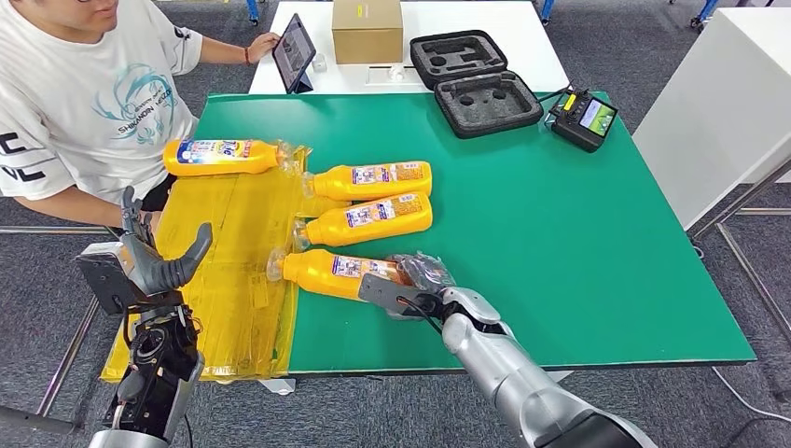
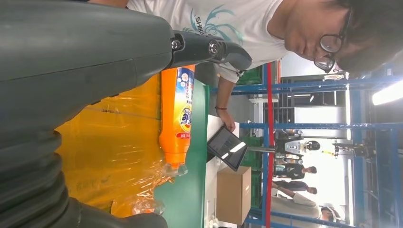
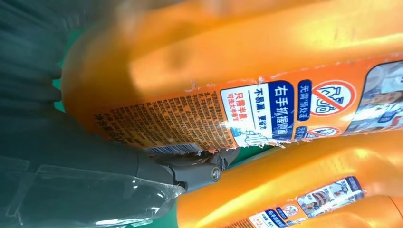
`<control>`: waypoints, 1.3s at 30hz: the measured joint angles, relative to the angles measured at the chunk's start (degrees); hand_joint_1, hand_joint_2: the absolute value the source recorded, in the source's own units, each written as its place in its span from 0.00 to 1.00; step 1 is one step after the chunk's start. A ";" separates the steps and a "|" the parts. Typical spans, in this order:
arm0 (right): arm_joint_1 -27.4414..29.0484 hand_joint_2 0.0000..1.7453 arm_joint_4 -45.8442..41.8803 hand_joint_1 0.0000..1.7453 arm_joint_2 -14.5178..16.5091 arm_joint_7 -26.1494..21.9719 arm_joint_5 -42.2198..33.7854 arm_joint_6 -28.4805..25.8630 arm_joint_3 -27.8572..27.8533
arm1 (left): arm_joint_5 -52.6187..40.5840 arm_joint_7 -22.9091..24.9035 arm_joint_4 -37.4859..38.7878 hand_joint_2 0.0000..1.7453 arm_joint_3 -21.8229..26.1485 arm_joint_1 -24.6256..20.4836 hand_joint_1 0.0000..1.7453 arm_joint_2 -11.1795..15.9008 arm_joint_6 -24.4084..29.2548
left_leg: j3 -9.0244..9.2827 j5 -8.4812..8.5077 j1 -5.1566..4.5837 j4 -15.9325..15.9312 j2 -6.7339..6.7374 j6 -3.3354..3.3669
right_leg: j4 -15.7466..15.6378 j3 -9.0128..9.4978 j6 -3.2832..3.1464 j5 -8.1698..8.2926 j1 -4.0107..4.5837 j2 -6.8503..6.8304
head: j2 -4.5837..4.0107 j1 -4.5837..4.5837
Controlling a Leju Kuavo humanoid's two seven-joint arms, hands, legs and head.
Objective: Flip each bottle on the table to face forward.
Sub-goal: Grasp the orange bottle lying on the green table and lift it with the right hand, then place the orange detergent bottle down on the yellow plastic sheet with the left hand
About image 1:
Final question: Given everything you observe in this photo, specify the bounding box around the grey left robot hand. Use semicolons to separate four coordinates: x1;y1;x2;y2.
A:
118;185;215;298

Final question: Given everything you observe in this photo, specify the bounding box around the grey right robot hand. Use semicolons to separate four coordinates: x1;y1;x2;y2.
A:
385;251;457;295

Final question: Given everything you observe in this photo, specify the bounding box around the person's left hand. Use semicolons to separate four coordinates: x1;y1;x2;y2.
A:
246;32;283;66

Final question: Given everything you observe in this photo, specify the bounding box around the orange detergent bottle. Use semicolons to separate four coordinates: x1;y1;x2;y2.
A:
292;191;434;251
162;138;295;178
301;161;433;203
267;248;412;304

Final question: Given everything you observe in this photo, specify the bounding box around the black tablet with stand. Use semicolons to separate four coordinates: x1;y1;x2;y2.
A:
271;12;317;95

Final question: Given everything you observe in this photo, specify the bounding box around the yellow taped cardboard sheet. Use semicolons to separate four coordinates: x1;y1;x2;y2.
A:
100;145;351;383

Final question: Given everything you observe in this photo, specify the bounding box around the brown cardboard box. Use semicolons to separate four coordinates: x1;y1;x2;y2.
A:
331;0;405;65

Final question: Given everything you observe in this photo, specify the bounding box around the white flat card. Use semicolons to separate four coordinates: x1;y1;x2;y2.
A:
366;64;412;86

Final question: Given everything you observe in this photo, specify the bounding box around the black foam-lined case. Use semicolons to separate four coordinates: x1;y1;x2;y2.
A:
409;29;545;140

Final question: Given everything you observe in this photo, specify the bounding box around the person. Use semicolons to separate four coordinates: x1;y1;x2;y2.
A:
0;0;283;231

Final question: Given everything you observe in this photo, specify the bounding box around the black controller with screen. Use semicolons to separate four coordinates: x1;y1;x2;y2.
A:
549;89;619;154

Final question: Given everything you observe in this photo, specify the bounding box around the white table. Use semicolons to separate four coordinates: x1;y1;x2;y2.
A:
248;0;571;97

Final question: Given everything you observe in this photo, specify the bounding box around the white cabinet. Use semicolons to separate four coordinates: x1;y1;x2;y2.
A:
631;7;791;231

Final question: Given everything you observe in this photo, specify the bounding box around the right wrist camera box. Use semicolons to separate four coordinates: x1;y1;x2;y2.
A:
358;273;446;323

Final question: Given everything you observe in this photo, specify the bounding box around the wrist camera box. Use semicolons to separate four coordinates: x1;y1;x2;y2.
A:
358;273;446;323
75;242;134;316

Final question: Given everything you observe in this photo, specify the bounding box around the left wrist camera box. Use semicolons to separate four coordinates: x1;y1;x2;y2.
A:
75;242;134;316

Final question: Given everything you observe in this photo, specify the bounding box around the grey metal frame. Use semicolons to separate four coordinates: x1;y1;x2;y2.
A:
686;157;791;347
0;225;125;434

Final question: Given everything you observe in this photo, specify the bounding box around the black controller cable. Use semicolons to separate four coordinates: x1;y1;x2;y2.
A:
535;84;573;105

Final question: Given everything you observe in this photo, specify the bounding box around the white floor cable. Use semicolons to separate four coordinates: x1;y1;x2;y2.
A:
710;366;791;425

